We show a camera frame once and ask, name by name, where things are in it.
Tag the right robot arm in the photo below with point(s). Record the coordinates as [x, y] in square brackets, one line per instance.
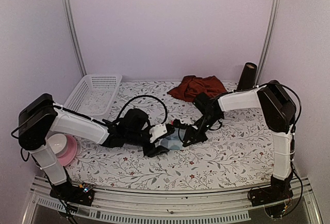
[279, 112]

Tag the aluminium frame post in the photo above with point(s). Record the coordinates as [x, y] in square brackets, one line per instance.
[74, 38]
[267, 41]

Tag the white bowl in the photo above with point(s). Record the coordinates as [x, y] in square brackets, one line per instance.
[58, 144]

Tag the pink plate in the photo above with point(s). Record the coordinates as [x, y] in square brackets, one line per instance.
[66, 156]

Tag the dark red towel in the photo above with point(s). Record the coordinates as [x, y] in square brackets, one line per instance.
[191, 86]

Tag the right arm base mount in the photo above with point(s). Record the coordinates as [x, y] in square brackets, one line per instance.
[277, 191]

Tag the blue orange patterned towel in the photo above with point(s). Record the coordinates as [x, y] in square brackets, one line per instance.
[172, 141]

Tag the white plastic basket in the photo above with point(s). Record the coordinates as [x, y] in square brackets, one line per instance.
[94, 94]

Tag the front aluminium rail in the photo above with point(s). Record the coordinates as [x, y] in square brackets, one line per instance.
[124, 205]

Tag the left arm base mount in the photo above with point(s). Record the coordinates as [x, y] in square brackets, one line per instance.
[72, 194]

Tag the right aluminium frame post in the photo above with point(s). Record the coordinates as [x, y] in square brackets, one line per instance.
[267, 41]

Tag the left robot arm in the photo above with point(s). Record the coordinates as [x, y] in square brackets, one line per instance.
[43, 115]

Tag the left aluminium frame post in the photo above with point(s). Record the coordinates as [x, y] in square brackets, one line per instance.
[74, 38]

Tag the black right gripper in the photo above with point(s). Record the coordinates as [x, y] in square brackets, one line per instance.
[199, 138]

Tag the floral tablecloth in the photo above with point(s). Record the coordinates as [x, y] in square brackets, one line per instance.
[240, 150]

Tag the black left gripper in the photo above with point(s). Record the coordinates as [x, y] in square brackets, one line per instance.
[153, 151]

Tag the black cylinder cup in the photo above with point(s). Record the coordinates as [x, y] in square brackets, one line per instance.
[247, 78]

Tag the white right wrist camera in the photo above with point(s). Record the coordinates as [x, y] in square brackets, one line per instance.
[180, 124]

